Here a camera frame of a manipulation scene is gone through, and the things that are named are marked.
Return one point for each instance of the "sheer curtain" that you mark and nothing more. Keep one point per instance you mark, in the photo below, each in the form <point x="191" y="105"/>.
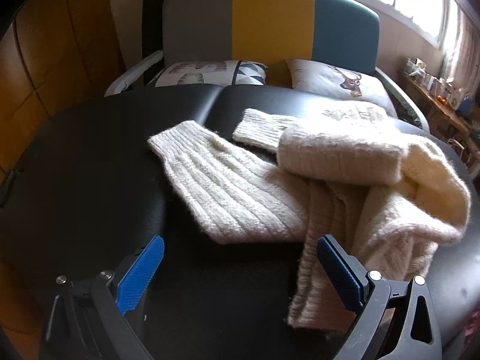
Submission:
<point x="465" y="45"/>

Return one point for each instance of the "grey yellow blue sofa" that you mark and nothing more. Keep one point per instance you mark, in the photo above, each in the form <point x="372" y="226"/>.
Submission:
<point x="270" y="18"/>

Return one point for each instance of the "cluttered wooden side table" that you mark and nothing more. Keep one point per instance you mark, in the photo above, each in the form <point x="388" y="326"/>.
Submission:
<point x="442" y="108"/>

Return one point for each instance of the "orange wooden wardrobe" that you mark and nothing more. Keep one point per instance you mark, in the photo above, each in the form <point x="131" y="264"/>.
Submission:
<point x="56" y="45"/>

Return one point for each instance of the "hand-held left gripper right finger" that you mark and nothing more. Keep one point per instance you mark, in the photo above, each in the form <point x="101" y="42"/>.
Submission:
<point x="337" y="270"/>

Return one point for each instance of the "cream knit sweater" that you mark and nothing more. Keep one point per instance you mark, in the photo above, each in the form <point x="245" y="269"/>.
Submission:
<point x="232" y="191"/>

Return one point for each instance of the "deer print pillow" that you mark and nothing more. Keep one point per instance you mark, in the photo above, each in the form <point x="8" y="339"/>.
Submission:
<point x="330" y="78"/>

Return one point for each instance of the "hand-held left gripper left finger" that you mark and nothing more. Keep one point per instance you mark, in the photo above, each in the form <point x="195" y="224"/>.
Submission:
<point x="140" y="277"/>

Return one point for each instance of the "triangle pattern pillow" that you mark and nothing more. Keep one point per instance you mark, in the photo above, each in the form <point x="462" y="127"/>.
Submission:
<point x="210" y="73"/>

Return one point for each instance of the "black rolled mat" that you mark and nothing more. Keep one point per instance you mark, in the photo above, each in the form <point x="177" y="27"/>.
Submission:
<point x="153" y="18"/>

